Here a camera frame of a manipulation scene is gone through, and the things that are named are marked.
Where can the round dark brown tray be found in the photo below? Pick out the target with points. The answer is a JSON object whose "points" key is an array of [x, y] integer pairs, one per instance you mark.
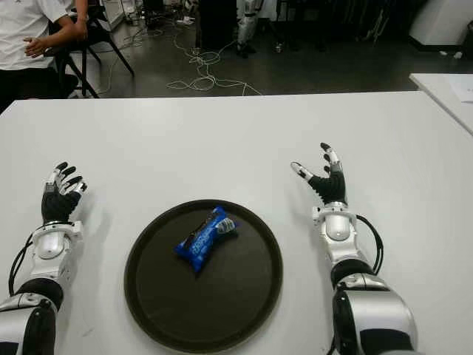
{"points": [[236, 303]]}

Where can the seated person in white shirt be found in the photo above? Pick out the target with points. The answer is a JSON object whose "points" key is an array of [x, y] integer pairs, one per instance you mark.
{"points": [[22, 26]]}

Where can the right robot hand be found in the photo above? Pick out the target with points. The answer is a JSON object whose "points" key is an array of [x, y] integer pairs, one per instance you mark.
{"points": [[332, 188]]}

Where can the blue Oreo cookie pack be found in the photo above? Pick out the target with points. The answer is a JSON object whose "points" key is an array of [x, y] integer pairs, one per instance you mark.
{"points": [[201, 246]]}

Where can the black cabinet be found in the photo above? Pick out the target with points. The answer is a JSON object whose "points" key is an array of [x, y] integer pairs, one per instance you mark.
{"points": [[218, 22]]}

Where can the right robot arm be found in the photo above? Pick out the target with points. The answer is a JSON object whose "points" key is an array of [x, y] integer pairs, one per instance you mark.
{"points": [[369, 307]]}

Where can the silver humanoid robot legs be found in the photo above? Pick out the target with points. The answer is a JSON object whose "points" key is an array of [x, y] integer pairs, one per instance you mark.
{"points": [[245, 26]]}

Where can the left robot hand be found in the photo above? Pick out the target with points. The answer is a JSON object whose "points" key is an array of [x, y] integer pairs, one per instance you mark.
{"points": [[59, 205]]}

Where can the white power strip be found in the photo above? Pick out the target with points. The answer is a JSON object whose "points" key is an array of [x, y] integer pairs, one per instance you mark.
{"points": [[184, 20]]}

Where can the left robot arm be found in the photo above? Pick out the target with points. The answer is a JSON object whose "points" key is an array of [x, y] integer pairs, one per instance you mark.
{"points": [[48, 251]]}

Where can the white cabinet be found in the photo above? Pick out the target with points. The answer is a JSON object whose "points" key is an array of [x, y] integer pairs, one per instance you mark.
{"points": [[443, 22]]}

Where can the folded metal stand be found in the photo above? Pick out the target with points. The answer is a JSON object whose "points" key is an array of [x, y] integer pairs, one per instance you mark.
{"points": [[377, 24]]}

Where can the white paper sheet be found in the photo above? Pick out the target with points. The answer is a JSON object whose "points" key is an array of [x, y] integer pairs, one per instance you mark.
{"points": [[463, 90]]}

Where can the black chair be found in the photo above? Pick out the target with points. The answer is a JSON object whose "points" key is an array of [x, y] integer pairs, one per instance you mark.
{"points": [[84, 70]]}

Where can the white side table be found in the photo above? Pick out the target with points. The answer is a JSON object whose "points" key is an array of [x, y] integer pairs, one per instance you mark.
{"points": [[439, 92]]}

